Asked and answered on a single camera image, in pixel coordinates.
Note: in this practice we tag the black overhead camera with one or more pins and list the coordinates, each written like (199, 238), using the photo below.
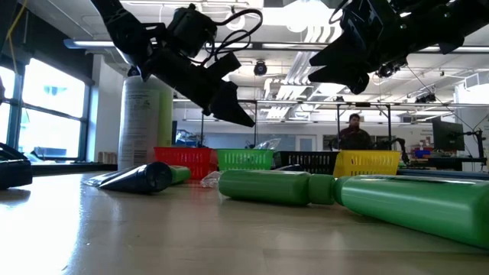
(260, 68)

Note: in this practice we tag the large window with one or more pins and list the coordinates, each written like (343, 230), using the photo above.
(53, 91)

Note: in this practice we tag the person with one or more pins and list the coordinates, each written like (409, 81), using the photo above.
(354, 137)

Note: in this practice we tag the white green wipes canister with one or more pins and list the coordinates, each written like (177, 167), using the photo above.
(137, 122)

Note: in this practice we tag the black plastic basket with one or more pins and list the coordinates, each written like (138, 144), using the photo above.
(305, 160)

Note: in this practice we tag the wrapped red toothbrush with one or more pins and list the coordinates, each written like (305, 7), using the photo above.
(210, 180)

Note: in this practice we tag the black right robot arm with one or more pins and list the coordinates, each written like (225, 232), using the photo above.
(439, 23)

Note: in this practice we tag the dark blue shave tube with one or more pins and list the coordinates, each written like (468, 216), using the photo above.
(103, 176)
(141, 177)

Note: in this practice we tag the green shampoo bottle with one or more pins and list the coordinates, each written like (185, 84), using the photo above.
(267, 187)
(181, 173)
(420, 206)

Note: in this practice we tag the purple packet centre right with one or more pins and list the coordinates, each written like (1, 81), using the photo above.
(291, 167)

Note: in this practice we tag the blue toothbrush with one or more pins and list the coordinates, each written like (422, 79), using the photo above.
(269, 144)

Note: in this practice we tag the ceiling light strip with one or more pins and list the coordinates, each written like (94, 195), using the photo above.
(95, 44)

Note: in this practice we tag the red plastic basket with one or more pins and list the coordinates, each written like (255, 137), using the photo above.
(183, 162)

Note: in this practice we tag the yellow plastic basket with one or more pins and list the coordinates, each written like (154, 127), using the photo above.
(366, 164)

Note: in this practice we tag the green plastic basket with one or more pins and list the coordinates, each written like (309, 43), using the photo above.
(244, 159)

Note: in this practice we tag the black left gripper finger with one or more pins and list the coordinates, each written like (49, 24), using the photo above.
(231, 97)
(229, 116)

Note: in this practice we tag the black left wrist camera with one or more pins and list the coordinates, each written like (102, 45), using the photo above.
(191, 28)

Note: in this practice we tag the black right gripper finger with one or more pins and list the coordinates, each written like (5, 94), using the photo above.
(344, 53)
(351, 78)

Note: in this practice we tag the black computer monitor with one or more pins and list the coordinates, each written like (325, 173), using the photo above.
(447, 135)

